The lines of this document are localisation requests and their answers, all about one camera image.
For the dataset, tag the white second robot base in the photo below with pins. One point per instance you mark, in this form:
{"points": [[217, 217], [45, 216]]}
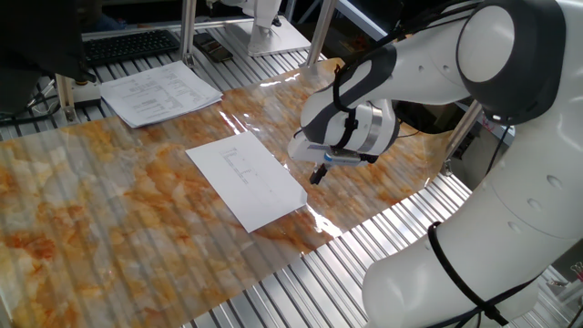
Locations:
{"points": [[264, 23]]}

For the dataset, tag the stack of printed papers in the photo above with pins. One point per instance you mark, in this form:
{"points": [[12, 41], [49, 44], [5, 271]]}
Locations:
{"points": [[159, 93]]}

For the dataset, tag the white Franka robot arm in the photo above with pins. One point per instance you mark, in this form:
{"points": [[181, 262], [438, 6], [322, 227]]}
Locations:
{"points": [[501, 228]]}

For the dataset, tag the aluminium frame post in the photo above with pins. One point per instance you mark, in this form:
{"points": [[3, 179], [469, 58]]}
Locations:
{"points": [[321, 32], [462, 134], [187, 27]]}

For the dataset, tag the white printed paper sheet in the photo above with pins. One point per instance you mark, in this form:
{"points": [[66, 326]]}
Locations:
{"points": [[246, 182]]}

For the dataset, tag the silver camera with blue cap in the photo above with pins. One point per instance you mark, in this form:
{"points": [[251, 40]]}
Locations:
{"points": [[348, 157]]}

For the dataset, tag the black smartphone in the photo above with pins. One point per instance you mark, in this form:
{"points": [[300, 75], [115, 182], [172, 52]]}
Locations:
{"points": [[211, 47]]}

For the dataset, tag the orange marble pattern sheet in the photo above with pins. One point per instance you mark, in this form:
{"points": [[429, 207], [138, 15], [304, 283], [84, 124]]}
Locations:
{"points": [[114, 218]]}

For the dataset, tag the short aluminium post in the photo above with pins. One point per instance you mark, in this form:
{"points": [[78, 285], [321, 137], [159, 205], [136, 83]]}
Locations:
{"points": [[66, 98]]}

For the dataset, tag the black keyboard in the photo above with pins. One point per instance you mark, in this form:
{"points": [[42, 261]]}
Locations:
{"points": [[129, 45]]}

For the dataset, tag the aluminium frame rail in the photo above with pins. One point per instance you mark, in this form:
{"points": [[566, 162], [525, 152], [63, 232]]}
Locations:
{"points": [[150, 26]]}

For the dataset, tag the white button box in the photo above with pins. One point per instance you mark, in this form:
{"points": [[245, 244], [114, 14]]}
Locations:
{"points": [[86, 95]]}

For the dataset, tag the grey metal base plate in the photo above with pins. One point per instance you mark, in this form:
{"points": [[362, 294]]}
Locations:
{"points": [[291, 43]]}

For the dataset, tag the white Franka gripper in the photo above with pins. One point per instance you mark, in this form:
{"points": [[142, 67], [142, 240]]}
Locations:
{"points": [[303, 150]]}

